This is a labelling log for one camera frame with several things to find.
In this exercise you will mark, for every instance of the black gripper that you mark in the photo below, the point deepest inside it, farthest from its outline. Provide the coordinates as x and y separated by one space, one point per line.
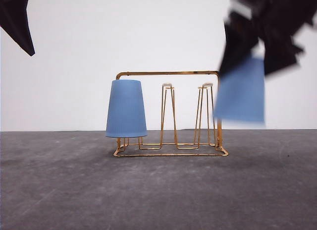
282 19

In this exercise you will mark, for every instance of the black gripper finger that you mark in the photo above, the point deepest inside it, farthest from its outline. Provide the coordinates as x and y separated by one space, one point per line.
14 20

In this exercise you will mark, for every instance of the gold wire cup rack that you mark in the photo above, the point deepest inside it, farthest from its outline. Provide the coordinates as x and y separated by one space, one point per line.
206 132

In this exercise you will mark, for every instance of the blue cup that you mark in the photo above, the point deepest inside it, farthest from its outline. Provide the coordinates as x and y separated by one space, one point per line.
240 94
125 111

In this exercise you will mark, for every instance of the blue cup on rack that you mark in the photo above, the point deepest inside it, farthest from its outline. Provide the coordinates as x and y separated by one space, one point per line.
125 111

